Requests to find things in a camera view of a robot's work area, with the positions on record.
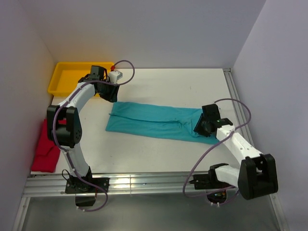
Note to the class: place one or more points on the right side aluminium rail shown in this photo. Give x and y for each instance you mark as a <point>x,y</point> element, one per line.
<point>241,113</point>

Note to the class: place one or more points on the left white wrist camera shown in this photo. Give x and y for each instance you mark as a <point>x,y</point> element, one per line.
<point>114,75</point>

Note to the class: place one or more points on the yellow plastic tray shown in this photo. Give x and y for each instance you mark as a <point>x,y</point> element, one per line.
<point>67,74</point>

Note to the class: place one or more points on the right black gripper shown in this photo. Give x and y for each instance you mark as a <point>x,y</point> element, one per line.
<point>198,128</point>

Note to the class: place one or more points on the aluminium rail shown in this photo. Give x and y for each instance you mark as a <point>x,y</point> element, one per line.
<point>138,202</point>
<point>241,113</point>

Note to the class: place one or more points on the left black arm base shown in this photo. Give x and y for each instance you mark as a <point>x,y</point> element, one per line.
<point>85,194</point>

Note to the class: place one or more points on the teal t shirt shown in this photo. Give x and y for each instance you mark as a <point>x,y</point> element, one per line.
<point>162,122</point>

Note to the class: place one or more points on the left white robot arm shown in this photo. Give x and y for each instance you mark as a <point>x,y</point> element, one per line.
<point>64,125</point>

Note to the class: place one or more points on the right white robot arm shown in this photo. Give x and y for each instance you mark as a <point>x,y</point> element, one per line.
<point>256,176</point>

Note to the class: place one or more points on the red t shirt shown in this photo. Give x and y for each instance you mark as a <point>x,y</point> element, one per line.
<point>46,154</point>

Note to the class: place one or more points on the front aluminium rail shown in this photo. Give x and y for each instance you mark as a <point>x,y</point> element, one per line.
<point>138,202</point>

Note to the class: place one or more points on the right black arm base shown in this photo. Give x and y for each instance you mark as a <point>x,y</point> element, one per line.
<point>209,181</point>

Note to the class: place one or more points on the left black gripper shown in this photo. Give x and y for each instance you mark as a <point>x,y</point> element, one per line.
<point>112,96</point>

